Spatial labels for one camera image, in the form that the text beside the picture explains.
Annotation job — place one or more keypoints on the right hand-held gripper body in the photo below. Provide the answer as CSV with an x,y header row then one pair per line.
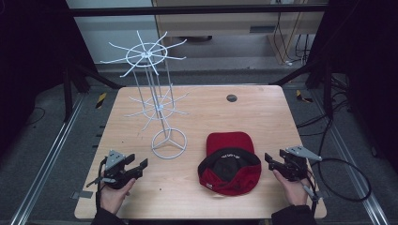
x,y
295,167

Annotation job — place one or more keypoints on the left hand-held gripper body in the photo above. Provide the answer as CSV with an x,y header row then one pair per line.
x,y
116,175

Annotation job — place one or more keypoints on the wooden cabinet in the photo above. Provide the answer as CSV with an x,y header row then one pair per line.
x,y
225,23

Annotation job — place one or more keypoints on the red and black cap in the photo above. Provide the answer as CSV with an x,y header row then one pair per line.
x,y
230,165

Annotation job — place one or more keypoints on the white cabinet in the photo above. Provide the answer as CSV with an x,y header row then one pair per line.
x,y
112,34

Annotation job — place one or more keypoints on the person's left hand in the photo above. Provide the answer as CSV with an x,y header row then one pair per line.
x,y
113,198

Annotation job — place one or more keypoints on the black metal stand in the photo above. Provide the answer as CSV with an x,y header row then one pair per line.
x,y
75,84
316,81

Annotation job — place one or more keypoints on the yellow black floor tape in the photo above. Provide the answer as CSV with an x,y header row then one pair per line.
x,y
303,97
100,100

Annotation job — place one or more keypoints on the grey tape patch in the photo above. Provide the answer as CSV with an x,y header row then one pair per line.
x,y
82,194

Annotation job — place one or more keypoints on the aluminium floor rail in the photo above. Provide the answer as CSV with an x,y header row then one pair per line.
x,y
47,162
353,168

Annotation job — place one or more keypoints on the person's right hand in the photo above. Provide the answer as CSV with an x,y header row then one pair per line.
x,y
294,192

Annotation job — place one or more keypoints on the black frame crossbar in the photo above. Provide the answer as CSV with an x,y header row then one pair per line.
x,y
187,11

